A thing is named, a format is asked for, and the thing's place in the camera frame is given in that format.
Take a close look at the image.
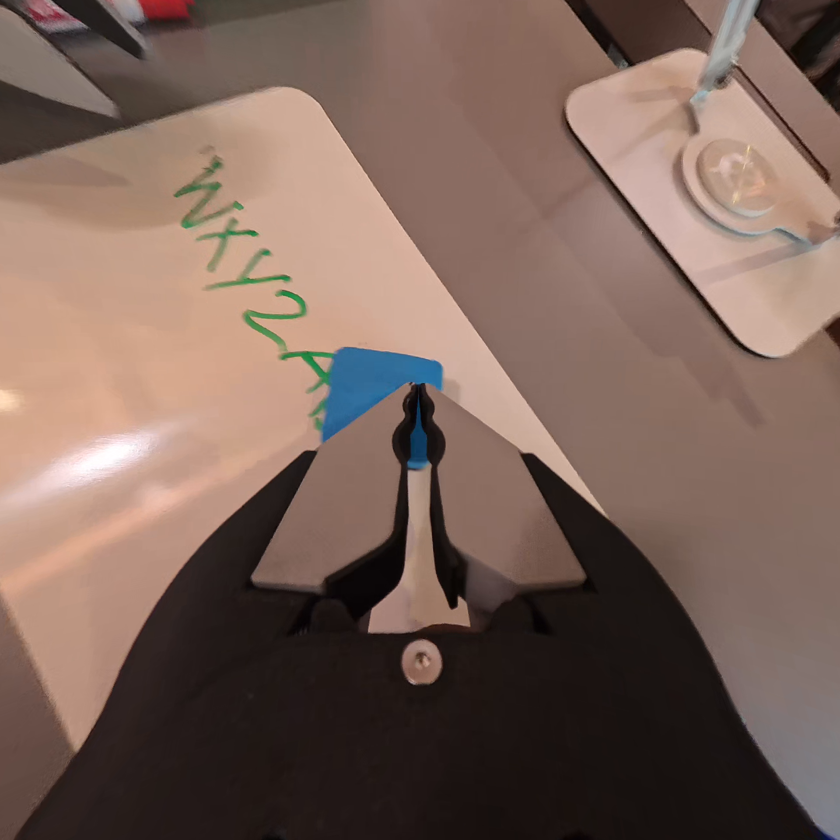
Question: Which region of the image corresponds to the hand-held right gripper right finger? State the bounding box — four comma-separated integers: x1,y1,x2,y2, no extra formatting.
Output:
419,384,588,611

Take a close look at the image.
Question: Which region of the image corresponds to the white metal stand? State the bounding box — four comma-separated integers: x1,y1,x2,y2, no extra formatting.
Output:
564,0,840,359

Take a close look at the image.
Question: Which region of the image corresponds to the red dry erase marker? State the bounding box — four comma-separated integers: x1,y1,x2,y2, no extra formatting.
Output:
26,0,142,34

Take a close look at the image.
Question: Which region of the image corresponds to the white whiteboard sheet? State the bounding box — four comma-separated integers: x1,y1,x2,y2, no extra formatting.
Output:
0,87,605,752

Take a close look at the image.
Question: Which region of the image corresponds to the blue whiteboard eraser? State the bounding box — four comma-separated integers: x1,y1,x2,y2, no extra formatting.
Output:
320,346,444,472

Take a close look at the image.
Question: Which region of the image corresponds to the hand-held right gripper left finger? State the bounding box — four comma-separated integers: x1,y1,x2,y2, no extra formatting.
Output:
250,382,419,623

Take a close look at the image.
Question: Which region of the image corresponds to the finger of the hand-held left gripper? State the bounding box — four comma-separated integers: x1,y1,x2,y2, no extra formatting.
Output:
0,7,123,121
51,0,148,61

